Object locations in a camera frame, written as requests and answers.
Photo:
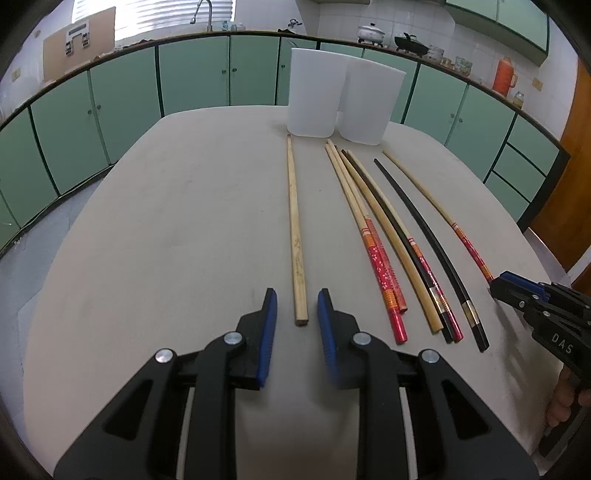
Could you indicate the dark kettle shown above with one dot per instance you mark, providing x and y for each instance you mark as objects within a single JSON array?
[{"x": 292, "y": 25}]

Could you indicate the red floral chopstick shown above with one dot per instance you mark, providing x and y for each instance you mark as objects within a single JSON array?
[
  {"x": 398, "y": 325},
  {"x": 398, "y": 295}
]

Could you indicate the red chopstick with gold band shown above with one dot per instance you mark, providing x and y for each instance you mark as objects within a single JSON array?
[
  {"x": 468, "y": 244},
  {"x": 455, "y": 325}
]

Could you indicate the glass storage jar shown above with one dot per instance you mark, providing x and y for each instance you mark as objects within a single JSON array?
[
  {"x": 435, "y": 53},
  {"x": 464, "y": 67}
]

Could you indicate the small glass jar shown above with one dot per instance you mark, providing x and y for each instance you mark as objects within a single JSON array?
[{"x": 519, "y": 99}]

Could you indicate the chrome sink faucet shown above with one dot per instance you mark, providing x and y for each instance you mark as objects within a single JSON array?
[{"x": 208, "y": 14}]

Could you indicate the white window blinds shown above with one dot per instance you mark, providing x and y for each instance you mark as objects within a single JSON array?
[{"x": 161, "y": 14}]

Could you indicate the white cooking pot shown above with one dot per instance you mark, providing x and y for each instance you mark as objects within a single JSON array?
[{"x": 371, "y": 33}]

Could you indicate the person's right hand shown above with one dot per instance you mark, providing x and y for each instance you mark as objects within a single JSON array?
[{"x": 561, "y": 397}]

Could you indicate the wooden chopstick with dark print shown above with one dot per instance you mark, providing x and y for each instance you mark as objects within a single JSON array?
[{"x": 295, "y": 230}]

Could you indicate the green kitchen base cabinets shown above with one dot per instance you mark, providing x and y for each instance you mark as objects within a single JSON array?
[{"x": 194, "y": 74}]

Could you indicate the brown cardboard sheet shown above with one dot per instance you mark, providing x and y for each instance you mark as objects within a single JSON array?
[{"x": 55, "y": 55}]

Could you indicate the black chopstick with gold band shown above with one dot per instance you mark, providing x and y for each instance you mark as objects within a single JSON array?
[
  {"x": 475, "y": 327},
  {"x": 445, "y": 328}
]

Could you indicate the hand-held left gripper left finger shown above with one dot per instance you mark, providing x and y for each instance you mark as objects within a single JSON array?
[{"x": 268, "y": 332}]

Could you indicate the brown wooden door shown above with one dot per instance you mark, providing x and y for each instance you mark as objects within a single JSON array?
[{"x": 572, "y": 184}]

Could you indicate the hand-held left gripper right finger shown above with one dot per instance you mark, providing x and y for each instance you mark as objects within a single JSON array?
[{"x": 325, "y": 332}]

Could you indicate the orange thermos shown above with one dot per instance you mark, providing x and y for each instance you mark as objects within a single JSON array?
[{"x": 503, "y": 78}]

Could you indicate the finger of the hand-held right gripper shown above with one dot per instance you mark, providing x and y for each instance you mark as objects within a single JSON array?
[
  {"x": 508, "y": 295},
  {"x": 524, "y": 282}
]

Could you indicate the white plastic container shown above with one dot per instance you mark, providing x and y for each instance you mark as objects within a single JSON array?
[
  {"x": 316, "y": 92},
  {"x": 369, "y": 106}
]

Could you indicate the black wok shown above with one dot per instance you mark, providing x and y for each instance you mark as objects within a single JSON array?
[{"x": 411, "y": 45}]

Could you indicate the plain bamboo chopstick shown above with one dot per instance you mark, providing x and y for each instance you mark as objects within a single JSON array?
[{"x": 427, "y": 309}]

